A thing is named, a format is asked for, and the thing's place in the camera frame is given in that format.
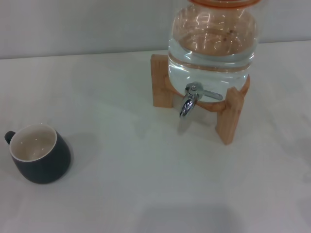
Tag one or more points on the clear glass water dispenser jar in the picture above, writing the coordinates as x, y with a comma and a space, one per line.
211, 69

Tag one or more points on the chrome faucet with lever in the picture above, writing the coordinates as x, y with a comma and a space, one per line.
187, 106

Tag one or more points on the black cup with white inside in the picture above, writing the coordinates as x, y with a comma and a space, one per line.
48, 166

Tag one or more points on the wooden jar lid, orange seal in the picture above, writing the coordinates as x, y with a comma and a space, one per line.
218, 2

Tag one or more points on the wooden dispenser stand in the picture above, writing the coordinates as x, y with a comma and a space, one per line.
159, 80

